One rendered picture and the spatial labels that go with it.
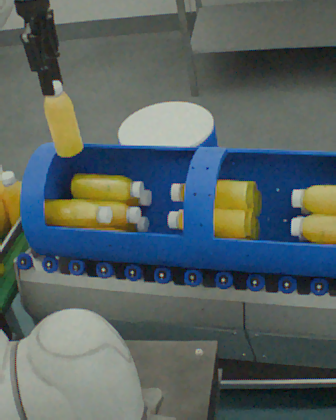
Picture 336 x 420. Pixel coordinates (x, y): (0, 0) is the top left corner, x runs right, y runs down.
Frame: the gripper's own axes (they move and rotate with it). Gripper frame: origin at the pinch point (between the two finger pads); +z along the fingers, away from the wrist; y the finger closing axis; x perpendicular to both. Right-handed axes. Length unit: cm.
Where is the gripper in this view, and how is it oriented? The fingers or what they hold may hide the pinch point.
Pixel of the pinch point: (50, 76)
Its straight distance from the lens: 171.5
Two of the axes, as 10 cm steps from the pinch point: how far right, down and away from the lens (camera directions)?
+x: -9.5, -0.5, 2.9
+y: 2.6, -6.0, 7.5
